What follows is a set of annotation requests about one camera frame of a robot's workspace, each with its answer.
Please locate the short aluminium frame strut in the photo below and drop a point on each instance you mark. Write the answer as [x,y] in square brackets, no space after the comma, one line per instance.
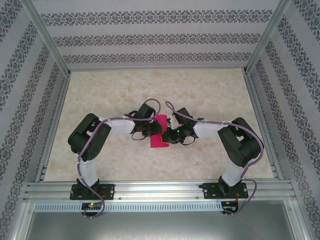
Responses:
[21,222]
[298,222]

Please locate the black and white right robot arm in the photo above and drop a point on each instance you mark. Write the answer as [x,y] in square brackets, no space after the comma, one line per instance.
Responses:
[240,147]

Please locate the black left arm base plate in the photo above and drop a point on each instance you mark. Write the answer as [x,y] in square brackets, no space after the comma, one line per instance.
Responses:
[110,191]

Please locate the aluminium frame post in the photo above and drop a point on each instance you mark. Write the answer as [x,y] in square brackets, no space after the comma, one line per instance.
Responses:
[267,35]
[47,35]

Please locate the aluminium mounting rail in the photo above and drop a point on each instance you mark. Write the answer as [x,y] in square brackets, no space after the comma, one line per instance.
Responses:
[160,191]

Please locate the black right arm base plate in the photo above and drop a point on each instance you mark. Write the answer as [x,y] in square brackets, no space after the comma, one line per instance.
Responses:
[208,191]

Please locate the thin aluminium back rail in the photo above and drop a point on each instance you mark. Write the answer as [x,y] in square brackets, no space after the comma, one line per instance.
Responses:
[157,68]

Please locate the aluminium side rail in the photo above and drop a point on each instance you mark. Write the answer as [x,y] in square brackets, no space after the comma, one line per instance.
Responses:
[61,100]
[254,100]

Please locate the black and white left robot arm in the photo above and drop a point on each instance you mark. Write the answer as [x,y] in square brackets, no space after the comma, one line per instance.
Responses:
[85,140]

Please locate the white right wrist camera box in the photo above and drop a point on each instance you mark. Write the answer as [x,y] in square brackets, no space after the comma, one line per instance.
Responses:
[172,121]

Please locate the pink paper sheet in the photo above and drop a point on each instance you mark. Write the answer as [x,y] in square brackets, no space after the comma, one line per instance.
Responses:
[156,142]

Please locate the grey metal sheet panel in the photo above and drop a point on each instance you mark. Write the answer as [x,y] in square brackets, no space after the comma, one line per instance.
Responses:
[160,227]

